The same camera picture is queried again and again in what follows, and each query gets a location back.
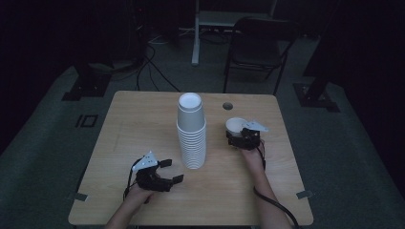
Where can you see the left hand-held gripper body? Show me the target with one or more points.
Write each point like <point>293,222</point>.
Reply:
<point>149,178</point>

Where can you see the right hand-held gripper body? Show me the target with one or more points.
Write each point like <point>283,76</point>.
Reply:
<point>250,140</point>

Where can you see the single white cup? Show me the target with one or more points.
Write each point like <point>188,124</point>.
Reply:
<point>234,124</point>

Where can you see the stack of white cups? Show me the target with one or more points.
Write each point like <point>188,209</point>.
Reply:
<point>191,140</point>

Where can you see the person's left hand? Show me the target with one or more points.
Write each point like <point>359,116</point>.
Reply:
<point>138,193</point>

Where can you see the person's right hand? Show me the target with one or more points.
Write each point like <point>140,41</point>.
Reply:
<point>253,159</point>

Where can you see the grey tape strip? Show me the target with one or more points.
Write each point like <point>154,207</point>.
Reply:
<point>304,194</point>
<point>81,197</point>

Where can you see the black folding chair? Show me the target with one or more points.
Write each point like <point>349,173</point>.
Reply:
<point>258,47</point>

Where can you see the black stand with base plate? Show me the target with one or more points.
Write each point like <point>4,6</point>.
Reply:
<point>86,86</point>
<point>318,95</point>

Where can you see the white desk frame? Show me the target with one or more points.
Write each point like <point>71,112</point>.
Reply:
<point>196,38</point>

